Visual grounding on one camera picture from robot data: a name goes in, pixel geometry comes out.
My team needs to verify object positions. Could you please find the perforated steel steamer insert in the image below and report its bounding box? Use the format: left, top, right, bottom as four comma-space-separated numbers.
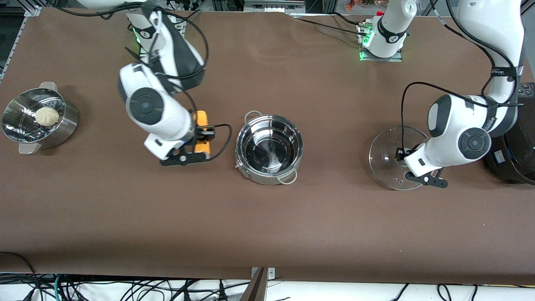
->
4, 94, 65, 140

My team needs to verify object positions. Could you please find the white steamed bun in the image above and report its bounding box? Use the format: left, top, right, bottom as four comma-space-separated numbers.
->
35, 106, 60, 127

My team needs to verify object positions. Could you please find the aluminium frame rail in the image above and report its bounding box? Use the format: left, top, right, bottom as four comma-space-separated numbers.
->
0, 6, 42, 84

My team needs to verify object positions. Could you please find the steel steamer pot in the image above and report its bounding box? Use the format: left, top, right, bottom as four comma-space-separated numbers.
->
1, 82, 80, 155

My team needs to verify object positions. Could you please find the grey socket box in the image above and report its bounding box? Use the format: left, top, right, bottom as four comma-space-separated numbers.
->
244, 0, 306, 13

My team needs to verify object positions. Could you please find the dark table post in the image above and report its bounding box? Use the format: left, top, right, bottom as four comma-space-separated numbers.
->
240, 268, 269, 301

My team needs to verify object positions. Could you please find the brown table cover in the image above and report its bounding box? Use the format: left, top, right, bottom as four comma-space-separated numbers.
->
0, 8, 535, 286

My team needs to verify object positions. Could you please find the yellow corn cob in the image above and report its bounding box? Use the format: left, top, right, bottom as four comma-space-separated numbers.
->
194, 110, 211, 154

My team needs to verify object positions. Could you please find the black round appliance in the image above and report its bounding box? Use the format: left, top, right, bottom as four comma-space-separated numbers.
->
483, 84, 535, 185

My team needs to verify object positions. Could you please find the glass pot lid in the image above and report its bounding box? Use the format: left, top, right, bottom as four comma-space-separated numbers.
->
369, 125, 431, 191

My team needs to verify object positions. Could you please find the black cable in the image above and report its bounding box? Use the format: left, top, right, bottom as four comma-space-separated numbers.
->
293, 12, 368, 37
0, 251, 42, 301
125, 4, 232, 161
395, 0, 523, 161

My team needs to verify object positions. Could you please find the steel electric cooking pot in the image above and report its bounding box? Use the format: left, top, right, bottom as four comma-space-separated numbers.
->
234, 110, 304, 186

